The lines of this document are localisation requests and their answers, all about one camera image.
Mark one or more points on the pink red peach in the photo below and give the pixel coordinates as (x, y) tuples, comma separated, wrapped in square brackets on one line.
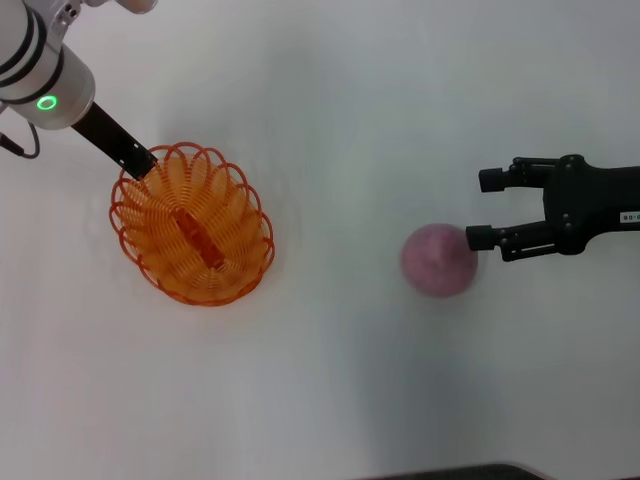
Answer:
[(437, 262)]

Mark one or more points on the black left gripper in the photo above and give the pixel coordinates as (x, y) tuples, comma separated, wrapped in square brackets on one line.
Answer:
[(112, 137)]

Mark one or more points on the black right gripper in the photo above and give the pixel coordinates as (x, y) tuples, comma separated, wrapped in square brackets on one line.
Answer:
[(585, 205)]

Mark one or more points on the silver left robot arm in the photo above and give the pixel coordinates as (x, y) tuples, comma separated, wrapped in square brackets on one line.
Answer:
[(37, 70)]

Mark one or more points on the orange plastic woven basket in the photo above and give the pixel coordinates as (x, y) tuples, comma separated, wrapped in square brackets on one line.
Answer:
[(192, 227)]

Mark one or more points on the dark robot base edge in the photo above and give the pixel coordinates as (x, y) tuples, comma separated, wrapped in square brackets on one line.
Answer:
[(450, 472)]

